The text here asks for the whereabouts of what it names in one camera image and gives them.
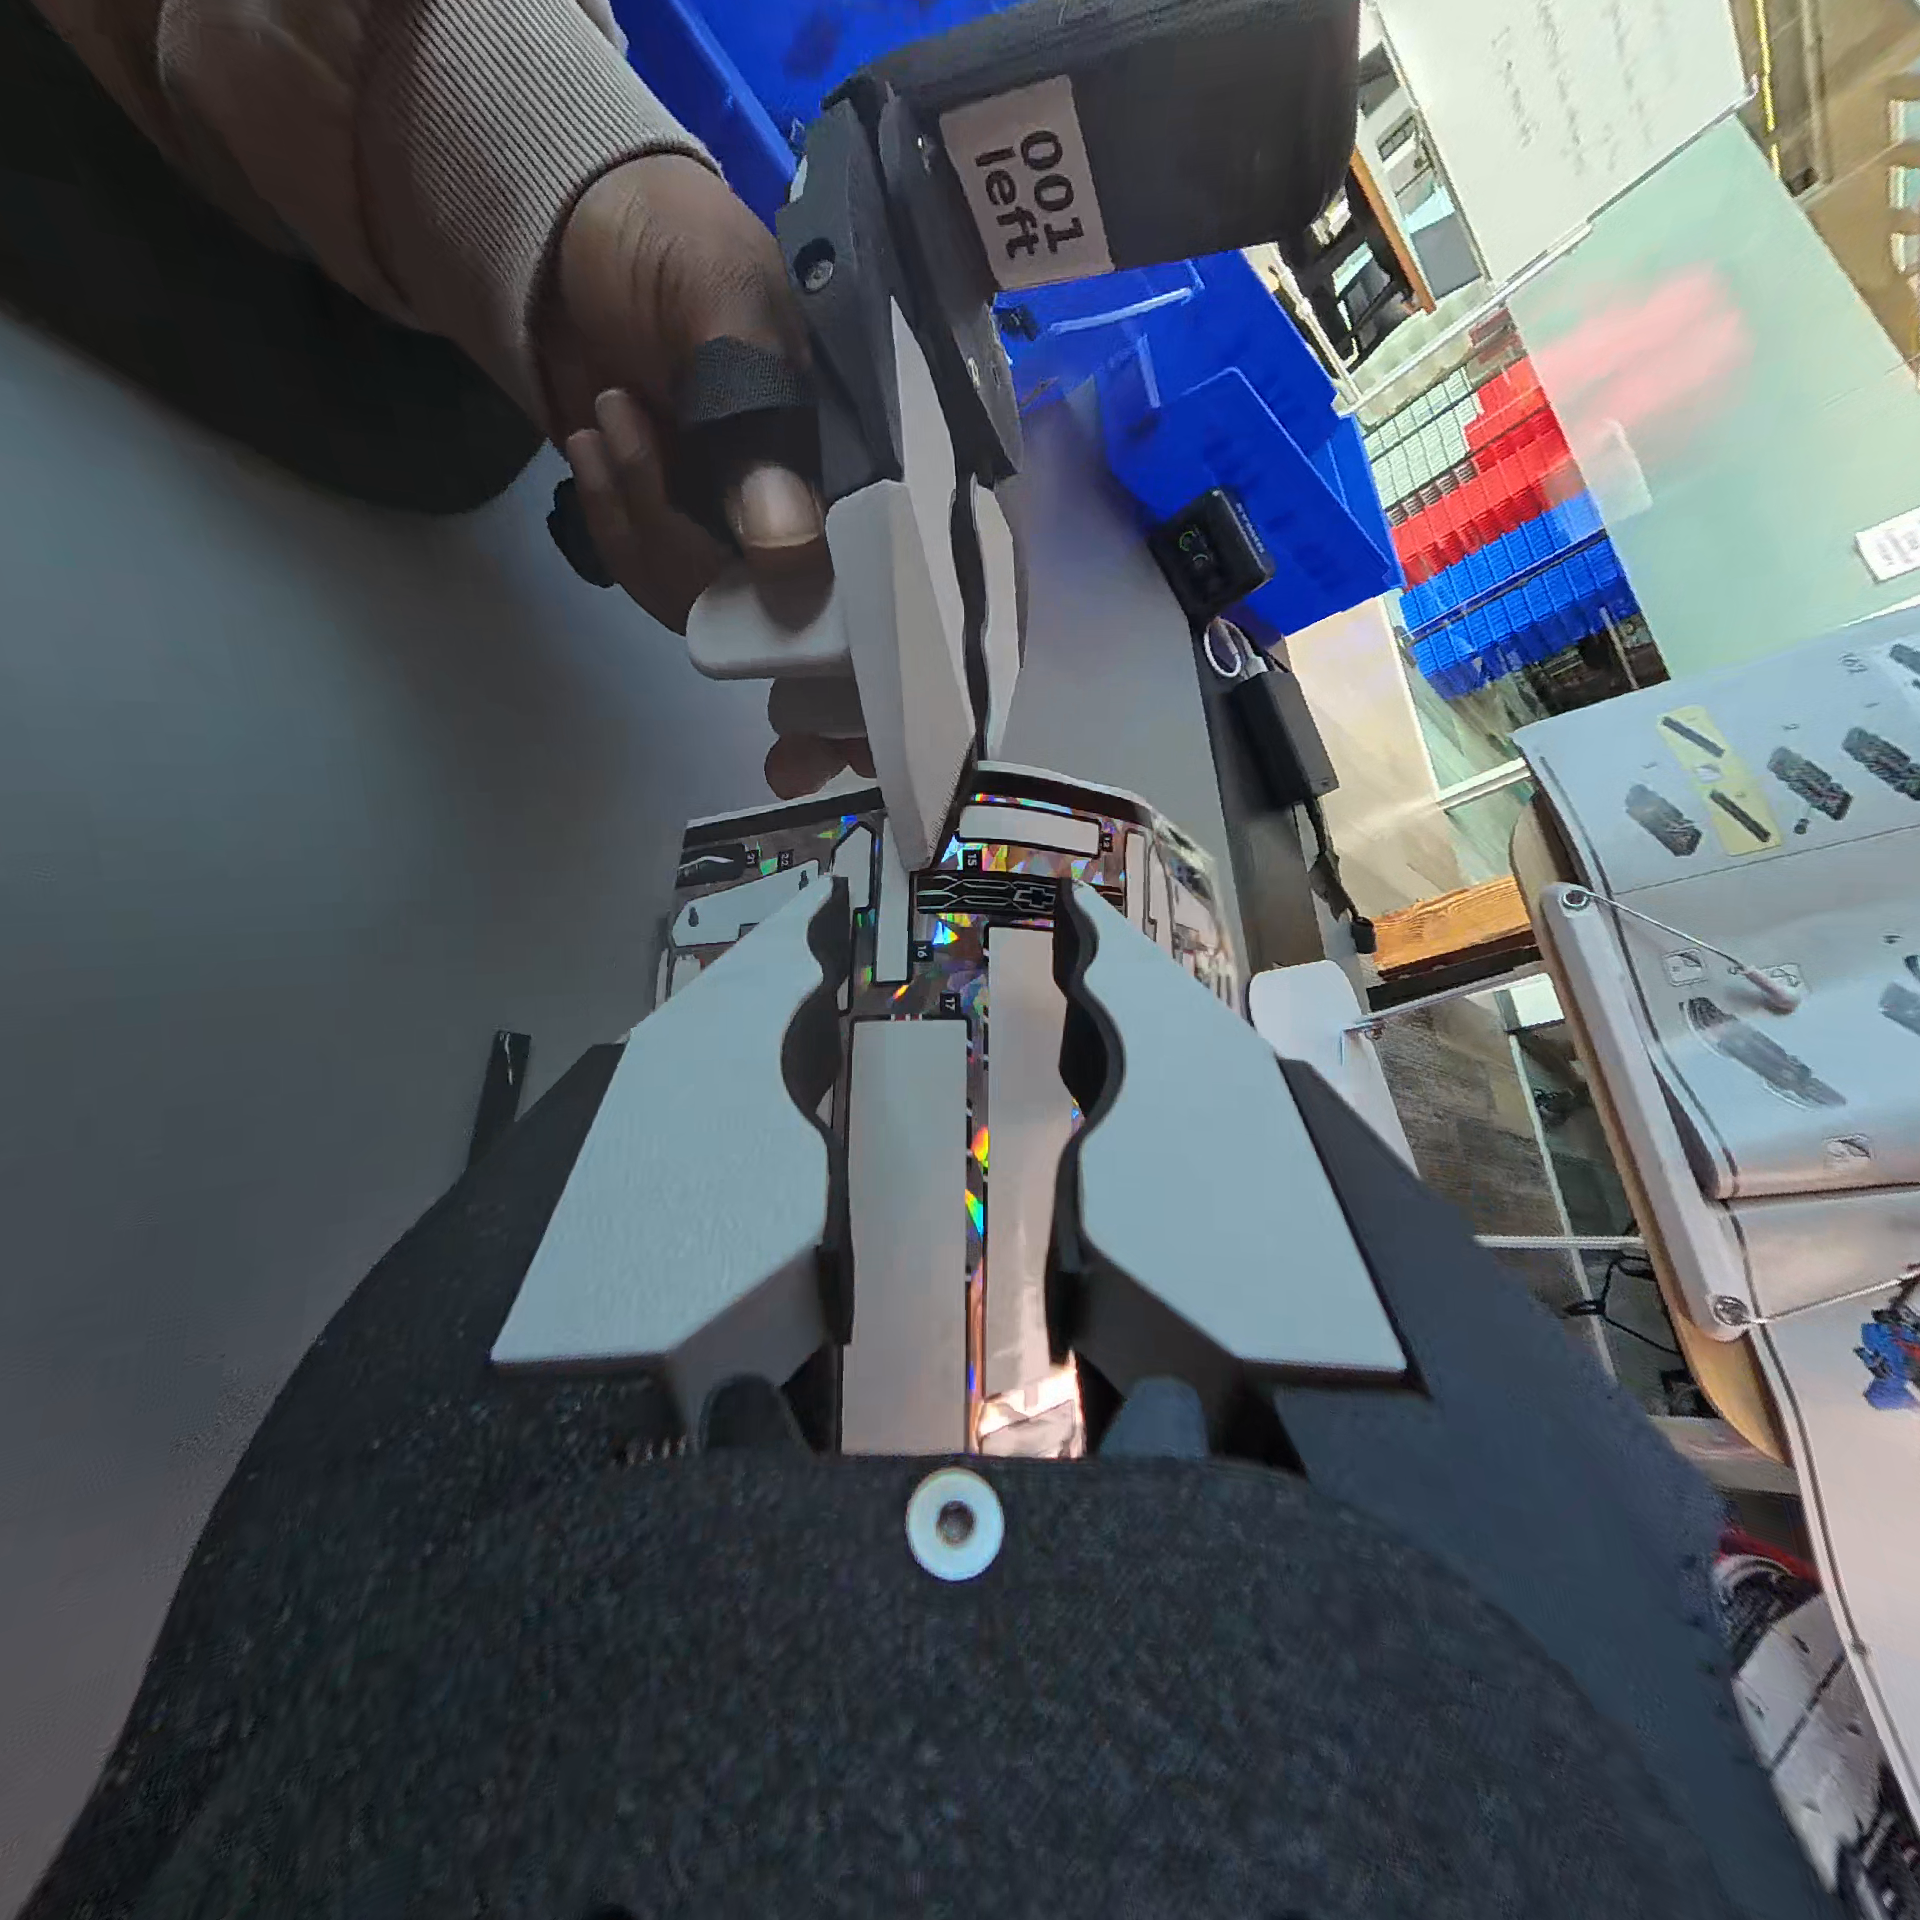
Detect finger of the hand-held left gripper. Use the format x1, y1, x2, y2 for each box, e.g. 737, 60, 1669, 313
828, 294, 995, 871
959, 475, 1030, 759

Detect black cable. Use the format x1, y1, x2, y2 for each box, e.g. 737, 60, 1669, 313
1294, 791, 1375, 954

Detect holographic sticker sheet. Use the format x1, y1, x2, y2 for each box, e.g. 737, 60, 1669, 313
651, 764, 1250, 1460

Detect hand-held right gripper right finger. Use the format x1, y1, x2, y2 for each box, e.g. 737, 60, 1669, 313
1052, 887, 1415, 1404

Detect small black device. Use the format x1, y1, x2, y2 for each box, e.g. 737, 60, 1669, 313
1149, 483, 1276, 615

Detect person's left hand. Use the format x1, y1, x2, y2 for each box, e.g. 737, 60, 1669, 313
535, 158, 885, 812

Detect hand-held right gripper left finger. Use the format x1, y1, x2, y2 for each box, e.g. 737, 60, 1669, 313
492, 877, 863, 1433

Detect person's left forearm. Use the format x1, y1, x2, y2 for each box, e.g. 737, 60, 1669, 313
30, 0, 725, 398

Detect white flat panel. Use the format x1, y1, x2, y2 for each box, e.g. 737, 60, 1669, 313
1250, 962, 1415, 1180

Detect black power adapter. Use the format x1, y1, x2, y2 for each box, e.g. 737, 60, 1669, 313
1234, 667, 1341, 812

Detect stack of red blue bins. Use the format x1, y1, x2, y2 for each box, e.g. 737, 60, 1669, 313
1379, 353, 1643, 702

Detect wooden board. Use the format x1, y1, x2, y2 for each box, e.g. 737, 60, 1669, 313
1370, 877, 1542, 975

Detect instruction booklet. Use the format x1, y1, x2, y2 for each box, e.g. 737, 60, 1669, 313
1507, 622, 1920, 1915

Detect thin black brick strip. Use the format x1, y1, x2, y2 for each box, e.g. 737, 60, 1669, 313
470, 1028, 533, 1165

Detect black padded cushion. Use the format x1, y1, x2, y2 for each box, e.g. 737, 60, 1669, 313
0, 0, 547, 512

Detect toy brick race car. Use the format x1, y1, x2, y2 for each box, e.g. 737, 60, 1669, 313
1712, 1530, 1920, 1910

